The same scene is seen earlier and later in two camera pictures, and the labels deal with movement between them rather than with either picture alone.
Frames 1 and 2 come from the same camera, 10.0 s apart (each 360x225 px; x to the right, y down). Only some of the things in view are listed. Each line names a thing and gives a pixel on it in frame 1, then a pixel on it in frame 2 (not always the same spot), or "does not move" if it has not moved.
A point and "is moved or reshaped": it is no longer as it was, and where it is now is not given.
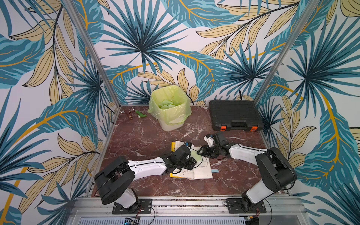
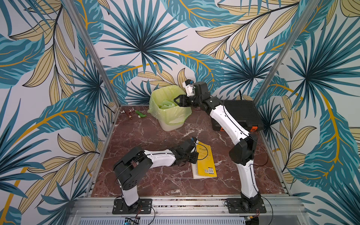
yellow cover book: x=203 y=169 is moved or reshaped
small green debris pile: x=140 y=115 does not move
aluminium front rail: x=280 y=211 does not move
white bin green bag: x=170 y=105 does not move
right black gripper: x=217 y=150 → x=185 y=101
